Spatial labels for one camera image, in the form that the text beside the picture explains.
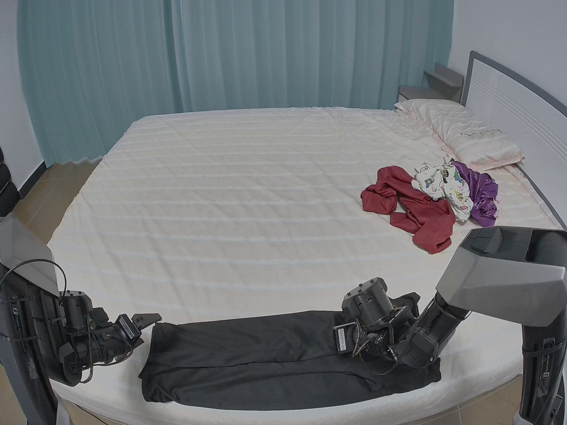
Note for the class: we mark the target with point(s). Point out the blue-green curtain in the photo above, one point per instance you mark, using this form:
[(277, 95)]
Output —
[(310, 38), (97, 60)]

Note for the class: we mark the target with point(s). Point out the cream pillow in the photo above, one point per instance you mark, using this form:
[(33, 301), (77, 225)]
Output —
[(469, 133)]

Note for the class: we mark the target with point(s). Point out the grey bedside table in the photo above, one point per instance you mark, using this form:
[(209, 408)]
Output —
[(418, 92)]

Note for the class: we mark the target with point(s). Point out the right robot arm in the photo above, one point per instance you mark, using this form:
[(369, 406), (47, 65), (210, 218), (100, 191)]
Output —
[(487, 272)]

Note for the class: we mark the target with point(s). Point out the white printed garment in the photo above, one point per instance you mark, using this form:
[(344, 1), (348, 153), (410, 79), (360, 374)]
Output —
[(456, 195)]

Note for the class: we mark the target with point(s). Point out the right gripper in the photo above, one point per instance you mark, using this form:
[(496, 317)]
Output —
[(345, 338)]

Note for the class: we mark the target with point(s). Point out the purple garment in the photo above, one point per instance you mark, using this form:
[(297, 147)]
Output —
[(483, 197)]

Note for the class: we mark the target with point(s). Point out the black chest of drawers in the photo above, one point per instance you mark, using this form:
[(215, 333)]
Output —
[(8, 188)]

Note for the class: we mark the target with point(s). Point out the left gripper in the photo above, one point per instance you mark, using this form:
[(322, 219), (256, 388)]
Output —
[(119, 337)]

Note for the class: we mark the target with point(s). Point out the black T-shirt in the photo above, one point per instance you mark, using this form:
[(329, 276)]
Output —
[(243, 357)]

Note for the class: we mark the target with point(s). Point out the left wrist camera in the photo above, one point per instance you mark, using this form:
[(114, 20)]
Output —
[(99, 318)]

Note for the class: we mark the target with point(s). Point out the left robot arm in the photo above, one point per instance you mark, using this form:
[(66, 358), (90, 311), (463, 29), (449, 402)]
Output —
[(26, 326)]

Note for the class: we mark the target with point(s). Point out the red garment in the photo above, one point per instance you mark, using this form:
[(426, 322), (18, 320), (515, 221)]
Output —
[(432, 230)]

